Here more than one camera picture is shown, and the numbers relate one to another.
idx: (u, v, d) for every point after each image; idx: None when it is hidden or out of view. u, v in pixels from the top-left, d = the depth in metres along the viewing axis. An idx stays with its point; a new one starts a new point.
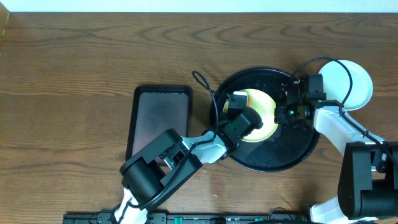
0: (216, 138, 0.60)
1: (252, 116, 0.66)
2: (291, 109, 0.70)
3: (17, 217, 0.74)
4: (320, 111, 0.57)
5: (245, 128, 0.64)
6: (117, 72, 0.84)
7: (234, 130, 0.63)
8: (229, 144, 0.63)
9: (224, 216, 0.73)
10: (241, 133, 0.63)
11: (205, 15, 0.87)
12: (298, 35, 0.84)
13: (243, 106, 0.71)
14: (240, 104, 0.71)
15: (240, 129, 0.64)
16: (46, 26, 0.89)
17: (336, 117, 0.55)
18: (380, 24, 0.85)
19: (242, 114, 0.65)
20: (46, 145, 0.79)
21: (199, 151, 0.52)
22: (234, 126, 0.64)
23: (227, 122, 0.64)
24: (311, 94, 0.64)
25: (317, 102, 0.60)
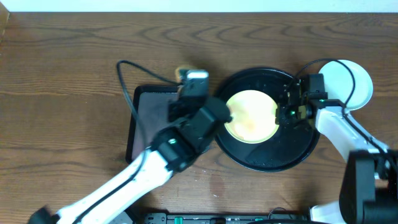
0: (162, 151, 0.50)
1: (215, 109, 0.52)
2: (293, 109, 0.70)
3: (17, 216, 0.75)
4: (323, 112, 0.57)
5: (207, 127, 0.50)
6: (117, 72, 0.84)
7: (193, 132, 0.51)
8: (175, 165, 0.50)
9: (224, 216, 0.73)
10: (204, 132, 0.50)
11: (205, 15, 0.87)
12: (298, 35, 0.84)
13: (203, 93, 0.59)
14: (199, 89, 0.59)
15: (202, 127, 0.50)
16: (45, 25, 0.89)
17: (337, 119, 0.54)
18: (380, 23, 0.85)
19: (202, 108, 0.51)
20: (46, 145, 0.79)
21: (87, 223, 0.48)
22: (193, 126, 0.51)
23: (185, 121, 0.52)
24: (312, 94, 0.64)
25: (318, 101, 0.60)
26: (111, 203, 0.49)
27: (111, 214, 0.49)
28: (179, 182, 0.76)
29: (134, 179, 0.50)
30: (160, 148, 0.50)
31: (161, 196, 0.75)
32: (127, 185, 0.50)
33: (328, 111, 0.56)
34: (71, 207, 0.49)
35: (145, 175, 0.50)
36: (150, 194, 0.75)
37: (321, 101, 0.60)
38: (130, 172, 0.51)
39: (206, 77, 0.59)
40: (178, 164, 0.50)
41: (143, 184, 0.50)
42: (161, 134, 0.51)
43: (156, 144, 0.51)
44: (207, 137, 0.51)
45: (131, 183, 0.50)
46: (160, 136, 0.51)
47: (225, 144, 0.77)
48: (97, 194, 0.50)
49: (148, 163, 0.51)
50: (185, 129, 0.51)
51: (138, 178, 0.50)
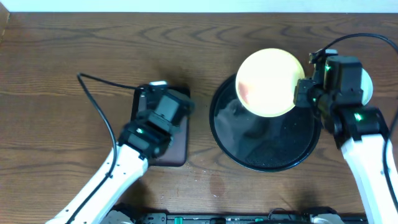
0: (137, 138, 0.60)
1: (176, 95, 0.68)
2: (314, 96, 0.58)
3: (18, 217, 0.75)
4: (356, 144, 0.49)
5: (174, 110, 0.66)
6: (117, 72, 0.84)
7: (159, 122, 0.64)
8: (149, 151, 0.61)
9: (224, 216, 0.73)
10: (170, 119, 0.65)
11: (205, 15, 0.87)
12: (298, 35, 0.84)
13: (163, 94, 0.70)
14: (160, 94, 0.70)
15: (168, 115, 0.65)
16: (45, 26, 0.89)
17: (372, 166, 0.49)
18: (380, 24, 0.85)
19: (165, 96, 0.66)
20: (47, 145, 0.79)
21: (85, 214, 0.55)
22: (161, 113, 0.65)
23: (151, 112, 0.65)
24: (343, 96, 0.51)
25: (352, 116, 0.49)
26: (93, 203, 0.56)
27: (99, 211, 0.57)
28: (179, 182, 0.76)
29: (111, 176, 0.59)
30: (134, 140, 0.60)
31: (161, 196, 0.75)
32: (105, 183, 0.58)
33: (367, 152, 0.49)
34: (56, 220, 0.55)
35: (119, 168, 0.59)
36: (150, 194, 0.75)
37: (357, 118, 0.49)
38: (106, 171, 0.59)
39: (165, 85, 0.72)
40: (152, 145, 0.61)
41: (126, 169, 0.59)
42: (131, 129, 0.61)
43: (127, 138, 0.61)
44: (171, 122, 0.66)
45: (109, 180, 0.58)
46: (130, 130, 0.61)
47: (224, 144, 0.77)
48: (79, 200, 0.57)
49: (121, 158, 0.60)
50: (152, 121, 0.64)
51: (115, 173, 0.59)
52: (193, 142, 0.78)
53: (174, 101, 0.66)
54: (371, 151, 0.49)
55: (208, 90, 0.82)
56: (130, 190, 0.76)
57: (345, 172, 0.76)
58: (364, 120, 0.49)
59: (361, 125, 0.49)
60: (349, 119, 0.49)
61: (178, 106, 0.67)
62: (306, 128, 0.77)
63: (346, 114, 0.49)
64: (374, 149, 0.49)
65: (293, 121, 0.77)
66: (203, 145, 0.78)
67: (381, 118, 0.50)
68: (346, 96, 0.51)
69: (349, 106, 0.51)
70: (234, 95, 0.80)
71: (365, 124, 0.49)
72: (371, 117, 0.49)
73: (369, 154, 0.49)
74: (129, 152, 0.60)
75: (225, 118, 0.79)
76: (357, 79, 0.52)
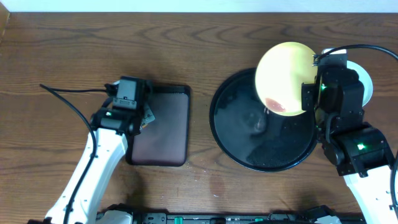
0: (108, 122, 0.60)
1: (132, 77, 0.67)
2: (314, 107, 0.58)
3: (18, 216, 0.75)
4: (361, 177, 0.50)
5: (135, 89, 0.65)
6: (117, 72, 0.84)
7: (124, 104, 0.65)
8: (122, 127, 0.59)
9: (224, 216, 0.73)
10: (134, 98, 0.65)
11: (205, 15, 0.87)
12: (298, 35, 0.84)
13: (124, 84, 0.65)
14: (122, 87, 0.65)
15: (130, 96, 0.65)
16: (45, 26, 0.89)
17: (379, 198, 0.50)
18: (380, 23, 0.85)
19: (121, 81, 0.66)
20: (47, 145, 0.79)
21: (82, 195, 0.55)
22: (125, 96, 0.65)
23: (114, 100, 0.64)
24: (342, 123, 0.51)
25: (354, 147, 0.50)
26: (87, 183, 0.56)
27: (94, 188, 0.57)
28: (179, 182, 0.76)
29: (96, 156, 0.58)
30: (104, 124, 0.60)
31: (161, 196, 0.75)
32: (93, 163, 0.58)
33: (372, 186, 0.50)
34: (56, 208, 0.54)
35: (102, 148, 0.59)
36: (150, 194, 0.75)
37: (359, 148, 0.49)
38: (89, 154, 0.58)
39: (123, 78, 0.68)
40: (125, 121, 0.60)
41: (107, 147, 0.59)
42: (97, 116, 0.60)
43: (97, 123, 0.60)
44: (137, 101, 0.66)
45: (95, 159, 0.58)
46: (97, 116, 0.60)
47: (224, 144, 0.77)
48: (73, 183, 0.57)
49: (102, 139, 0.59)
50: (116, 105, 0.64)
51: (99, 152, 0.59)
52: (193, 142, 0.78)
53: (132, 81, 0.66)
54: (377, 183, 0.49)
55: (208, 90, 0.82)
56: (130, 190, 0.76)
57: None
58: (366, 150, 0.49)
59: (364, 155, 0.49)
60: (351, 152, 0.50)
61: (138, 85, 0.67)
62: (306, 128, 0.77)
63: (347, 145, 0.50)
64: (381, 182, 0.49)
65: (293, 120, 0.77)
66: (203, 145, 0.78)
67: (386, 144, 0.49)
68: (345, 121, 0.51)
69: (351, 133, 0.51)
70: (234, 95, 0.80)
71: (368, 153, 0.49)
72: (374, 145, 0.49)
73: (374, 186, 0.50)
74: (104, 137, 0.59)
75: (226, 118, 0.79)
76: (359, 102, 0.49)
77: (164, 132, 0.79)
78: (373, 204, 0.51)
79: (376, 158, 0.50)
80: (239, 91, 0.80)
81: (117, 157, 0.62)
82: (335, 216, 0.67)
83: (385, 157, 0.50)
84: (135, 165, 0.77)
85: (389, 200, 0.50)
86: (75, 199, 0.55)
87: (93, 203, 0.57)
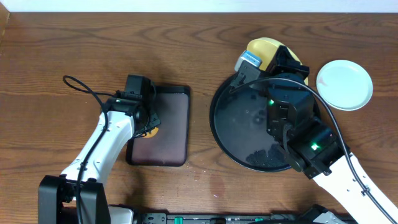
0: (117, 111, 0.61)
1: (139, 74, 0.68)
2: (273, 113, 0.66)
3: (18, 216, 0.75)
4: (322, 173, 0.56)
5: (140, 82, 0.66)
6: (117, 71, 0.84)
7: (133, 96, 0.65)
8: (132, 110, 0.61)
9: (224, 216, 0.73)
10: (140, 92, 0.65)
11: (204, 15, 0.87)
12: (298, 34, 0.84)
13: (130, 79, 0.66)
14: (129, 83, 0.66)
15: (137, 88, 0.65)
16: (45, 26, 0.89)
17: (349, 188, 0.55)
18: (380, 23, 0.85)
19: (129, 75, 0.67)
20: (47, 145, 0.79)
21: (96, 158, 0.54)
22: (132, 88, 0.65)
23: (122, 91, 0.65)
24: (296, 130, 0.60)
25: (310, 149, 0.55)
26: (99, 149, 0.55)
27: (107, 155, 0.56)
28: (179, 182, 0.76)
29: (108, 130, 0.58)
30: (115, 109, 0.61)
31: (161, 196, 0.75)
32: (105, 135, 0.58)
33: (339, 180, 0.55)
34: (70, 168, 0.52)
35: (114, 124, 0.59)
36: (150, 194, 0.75)
37: (313, 149, 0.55)
38: (100, 129, 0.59)
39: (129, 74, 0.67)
40: (133, 108, 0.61)
41: (118, 124, 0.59)
42: (107, 104, 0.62)
43: (108, 108, 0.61)
44: (142, 94, 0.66)
45: (107, 132, 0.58)
46: (107, 103, 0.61)
47: (224, 144, 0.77)
48: (85, 150, 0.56)
49: (114, 117, 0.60)
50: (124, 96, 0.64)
51: (112, 127, 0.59)
52: (193, 142, 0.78)
53: (138, 78, 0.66)
54: (342, 174, 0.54)
55: (208, 90, 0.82)
56: (130, 190, 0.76)
57: None
58: (321, 149, 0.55)
59: (320, 154, 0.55)
60: (308, 155, 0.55)
61: (144, 82, 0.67)
62: None
63: (305, 150, 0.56)
64: (344, 173, 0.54)
65: None
66: (203, 145, 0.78)
67: (336, 137, 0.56)
68: (300, 127, 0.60)
69: (305, 137, 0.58)
70: (233, 95, 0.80)
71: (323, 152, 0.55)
72: (326, 144, 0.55)
73: (341, 179, 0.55)
74: (112, 121, 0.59)
75: (224, 118, 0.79)
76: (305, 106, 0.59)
77: (165, 132, 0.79)
78: (346, 195, 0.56)
79: (333, 152, 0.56)
80: (239, 91, 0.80)
81: (126, 137, 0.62)
82: (329, 212, 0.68)
83: (341, 149, 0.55)
84: (135, 165, 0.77)
85: (359, 187, 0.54)
86: (88, 160, 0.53)
87: (104, 168, 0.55)
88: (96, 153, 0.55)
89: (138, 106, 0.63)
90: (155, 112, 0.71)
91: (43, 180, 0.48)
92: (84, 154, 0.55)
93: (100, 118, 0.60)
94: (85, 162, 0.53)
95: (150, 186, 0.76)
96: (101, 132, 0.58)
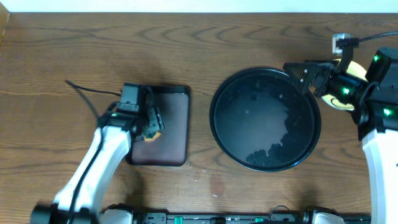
0: (112, 125, 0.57)
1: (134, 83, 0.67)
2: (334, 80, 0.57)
3: (17, 217, 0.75)
4: (379, 134, 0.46)
5: (137, 93, 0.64)
6: (117, 72, 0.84)
7: (128, 106, 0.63)
8: (129, 124, 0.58)
9: (224, 216, 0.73)
10: (137, 102, 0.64)
11: (205, 16, 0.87)
12: (298, 35, 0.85)
13: (127, 90, 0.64)
14: (125, 94, 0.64)
15: (134, 99, 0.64)
16: (46, 26, 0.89)
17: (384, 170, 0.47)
18: (380, 24, 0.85)
19: (125, 85, 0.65)
20: (47, 145, 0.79)
21: (90, 182, 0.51)
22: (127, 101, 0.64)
23: (118, 104, 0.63)
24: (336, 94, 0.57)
25: (380, 109, 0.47)
26: (94, 170, 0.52)
27: (101, 175, 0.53)
28: (179, 182, 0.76)
29: (103, 149, 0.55)
30: (111, 122, 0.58)
31: (161, 196, 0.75)
32: (100, 155, 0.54)
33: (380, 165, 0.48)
34: (62, 193, 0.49)
35: (109, 142, 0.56)
36: (150, 194, 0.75)
37: (385, 112, 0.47)
38: (95, 147, 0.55)
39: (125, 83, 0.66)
40: (129, 121, 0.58)
41: (114, 143, 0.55)
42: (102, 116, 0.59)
43: (104, 122, 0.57)
44: (139, 106, 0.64)
45: (102, 152, 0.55)
46: (104, 117, 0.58)
47: (224, 144, 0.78)
48: (79, 171, 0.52)
49: (109, 135, 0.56)
50: (120, 108, 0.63)
51: (107, 145, 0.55)
52: (193, 142, 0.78)
53: (135, 86, 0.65)
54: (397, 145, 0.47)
55: (208, 89, 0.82)
56: (130, 190, 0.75)
57: (345, 172, 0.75)
58: (351, 91, 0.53)
59: (389, 120, 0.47)
60: (375, 111, 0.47)
61: (141, 90, 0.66)
62: (306, 128, 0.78)
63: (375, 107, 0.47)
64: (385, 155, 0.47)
65: (293, 121, 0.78)
66: (203, 145, 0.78)
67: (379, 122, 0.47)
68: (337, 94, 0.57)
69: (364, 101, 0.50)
70: (234, 95, 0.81)
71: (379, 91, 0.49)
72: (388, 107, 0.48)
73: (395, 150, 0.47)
74: (106, 129, 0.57)
75: (224, 117, 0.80)
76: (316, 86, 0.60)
77: (165, 132, 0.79)
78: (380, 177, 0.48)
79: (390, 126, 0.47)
80: (239, 91, 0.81)
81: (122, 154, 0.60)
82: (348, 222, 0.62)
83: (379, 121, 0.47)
84: (135, 165, 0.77)
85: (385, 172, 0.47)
86: (81, 184, 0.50)
87: (99, 192, 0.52)
88: (89, 177, 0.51)
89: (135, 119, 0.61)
90: (155, 119, 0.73)
91: (35, 208, 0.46)
92: (79, 175, 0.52)
93: (94, 134, 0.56)
94: (78, 188, 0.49)
95: (150, 185, 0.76)
96: (96, 151, 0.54)
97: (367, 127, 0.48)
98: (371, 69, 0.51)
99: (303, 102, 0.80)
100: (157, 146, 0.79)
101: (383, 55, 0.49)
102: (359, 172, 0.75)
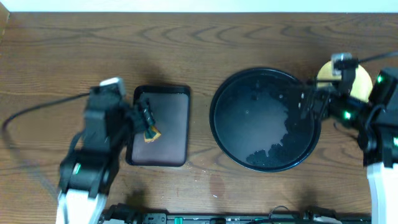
0: (78, 182, 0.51)
1: (102, 98, 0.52)
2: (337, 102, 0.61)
3: (18, 217, 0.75)
4: (385, 168, 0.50)
5: (105, 122, 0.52)
6: (117, 72, 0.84)
7: (96, 138, 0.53)
8: (94, 180, 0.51)
9: (224, 216, 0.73)
10: (106, 135, 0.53)
11: (205, 15, 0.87)
12: (298, 35, 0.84)
13: (91, 116, 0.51)
14: (91, 124, 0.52)
15: (102, 131, 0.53)
16: (45, 25, 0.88)
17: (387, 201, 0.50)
18: (380, 23, 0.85)
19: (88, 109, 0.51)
20: (47, 145, 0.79)
21: None
22: (96, 130, 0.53)
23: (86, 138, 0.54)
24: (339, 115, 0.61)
25: (388, 137, 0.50)
26: None
27: None
28: (179, 182, 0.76)
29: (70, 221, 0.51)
30: (74, 181, 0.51)
31: (161, 196, 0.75)
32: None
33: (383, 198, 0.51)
34: None
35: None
36: (150, 195, 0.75)
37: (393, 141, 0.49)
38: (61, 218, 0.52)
39: (91, 95, 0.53)
40: (96, 175, 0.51)
41: None
42: (74, 154, 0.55)
43: (67, 183, 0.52)
44: (109, 139, 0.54)
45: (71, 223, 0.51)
46: (65, 177, 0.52)
47: (224, 144, 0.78)
48: None
49: (71, 205, 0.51)
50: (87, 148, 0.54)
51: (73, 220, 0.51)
52: (193, 142, 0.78)
53: (99, 111, 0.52)
54: None
55: (208, 90, 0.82)
56: (130, 190, 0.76)
57: (345, 172, 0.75)
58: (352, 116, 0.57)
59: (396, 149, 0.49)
60: (385, 140, 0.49)
61: (107, 116, 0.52)
62: (306, 128, 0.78)
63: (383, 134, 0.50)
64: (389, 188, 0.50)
65: (293, 121, 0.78)
66: (203, 145, 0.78)
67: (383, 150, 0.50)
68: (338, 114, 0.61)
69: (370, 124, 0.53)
70: (233, 96, 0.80)
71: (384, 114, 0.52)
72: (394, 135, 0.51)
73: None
74: (73, 179, 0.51)
75: (224, 118, 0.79)
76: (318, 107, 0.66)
77: (165, 132, 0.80)
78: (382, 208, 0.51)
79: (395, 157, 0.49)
80: (239, 91, 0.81)
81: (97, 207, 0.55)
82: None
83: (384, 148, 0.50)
84: (135, 165, 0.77)
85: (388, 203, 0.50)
86: None
87: None
88: None
89: (104, 168, 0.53)
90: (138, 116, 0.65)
91: None
92: None
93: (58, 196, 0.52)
94: None
95: (150, 186, 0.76)
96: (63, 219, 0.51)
97: (375, 154, 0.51)
98: (375, 89, 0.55)
99: None
100: (158, 145, 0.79)
101: (388, 76, 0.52)
102: (359, 172, 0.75)
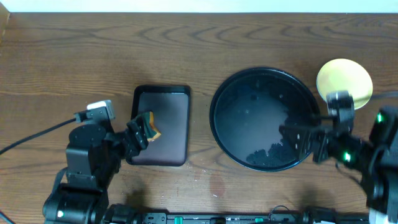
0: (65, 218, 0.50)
1: (82, 139, 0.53)
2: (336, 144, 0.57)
3: (17, 217, 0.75)
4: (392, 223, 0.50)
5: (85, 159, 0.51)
6: (117, 72, 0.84)
7: (82, 175, 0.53)
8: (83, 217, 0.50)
9: (224, 216, 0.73)
10: (87, 172, 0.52)
11: (204, 16, 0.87)
12: (298, 35, 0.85)
13: (71, 155, 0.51)
14: (73, 163, 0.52)
15: (84, 168, 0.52)
16: (45, 26, 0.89)
17: None
18: (380, 24, 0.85)
19: (67, 150, 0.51)
20: (47, 145, 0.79)
21: None
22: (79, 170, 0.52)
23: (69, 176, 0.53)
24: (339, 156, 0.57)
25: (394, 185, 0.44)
26: None
27: None
28: (179, 182, 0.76)
29: None
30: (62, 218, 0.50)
31: (161, 196, 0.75)
32: None
33: None
34: None
35: None
36: (150, 194, 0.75)
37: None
38: None
39: (70, 135, 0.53)
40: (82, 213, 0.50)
41: None
42: (61, 190, 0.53)
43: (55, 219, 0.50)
44: (93, 173, 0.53)
45: None
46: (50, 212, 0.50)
47: (224, 144, 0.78)
48: None
49: None
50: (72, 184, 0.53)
51: None
52: (193, 142, 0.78)
53: (83, 147, 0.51)
54: None
55: (208, 89, 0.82)
56: (130, 190, 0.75)
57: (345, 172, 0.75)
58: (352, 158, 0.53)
59: None
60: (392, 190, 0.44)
61: (89, 152, 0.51)
62: None
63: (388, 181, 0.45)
64: None
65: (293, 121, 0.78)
66: (203, 145, 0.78)
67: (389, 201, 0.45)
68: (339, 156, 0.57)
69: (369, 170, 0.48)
70: (234, 95, 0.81)
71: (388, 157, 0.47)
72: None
73: None
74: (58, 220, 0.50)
75: (224, 117, 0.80)
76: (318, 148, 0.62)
77: (165, 131, 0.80)
78: None
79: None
80: (239, 91, 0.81)
81: None
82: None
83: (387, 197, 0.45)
84: (135, 165, 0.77)
85: None
86: None
87: None
88: None
89: (91, 204, 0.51)
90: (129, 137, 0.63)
91: None
92: None
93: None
94: None
95: (150, 186, 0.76)
96: None
97: (382, 202, 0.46)
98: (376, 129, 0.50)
99: (302, 103, 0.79)
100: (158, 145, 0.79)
101: (388, 115, 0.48)
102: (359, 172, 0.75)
